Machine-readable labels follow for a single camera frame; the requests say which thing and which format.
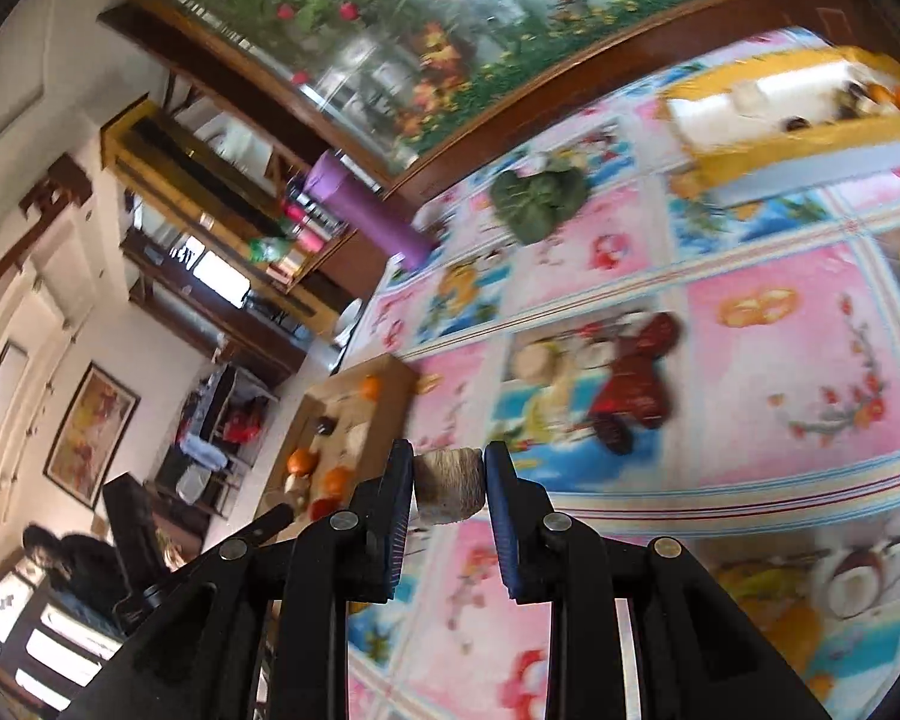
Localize printed tablecloth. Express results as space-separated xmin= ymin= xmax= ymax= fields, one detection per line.
xmin=336 ymin=26 xmax=900 ymax=720

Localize framed wall painting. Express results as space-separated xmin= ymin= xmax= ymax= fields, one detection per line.
xmin=43 ymin=362 xmax=141 ymax=512

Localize black chair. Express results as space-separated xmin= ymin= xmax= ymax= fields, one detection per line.
xmin=103 ymin=472 xmax=167 ymax=595

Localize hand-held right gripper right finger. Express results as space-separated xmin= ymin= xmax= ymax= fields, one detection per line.
xmin=483 ymin=440 xmax=835 ymax=720

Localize pink bottle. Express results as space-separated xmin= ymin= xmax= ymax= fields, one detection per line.
xmin=280 ymin=195 xmax=332 ymax=257

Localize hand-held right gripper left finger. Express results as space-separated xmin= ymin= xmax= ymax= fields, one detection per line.
xmin=60 ymin=438 xmax=416 ymax=720

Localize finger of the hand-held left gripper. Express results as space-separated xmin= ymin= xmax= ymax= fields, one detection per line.
xmin=115 ymin=502 xmax=296 ymax=617

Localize purple bottle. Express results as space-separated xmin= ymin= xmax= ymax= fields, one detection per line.
xmin=303 ymin=149 xmax=437 ymax=272

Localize yellow lined white box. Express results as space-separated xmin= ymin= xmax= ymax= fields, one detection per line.
xmin=658 ymin=44 xmax=900 ymax=209

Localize brown cardboard box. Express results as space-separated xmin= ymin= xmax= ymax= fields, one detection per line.
xmin=261 ymin=352 xmax=422 ymax=537

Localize floral glass screen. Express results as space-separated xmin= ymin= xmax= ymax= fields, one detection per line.
xmin=108 ymin=0 xmax=797 ymax=175

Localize green leafy vegetable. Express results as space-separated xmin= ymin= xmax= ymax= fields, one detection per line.
xmin=490 ymin=164 xmax=595 ymax=246

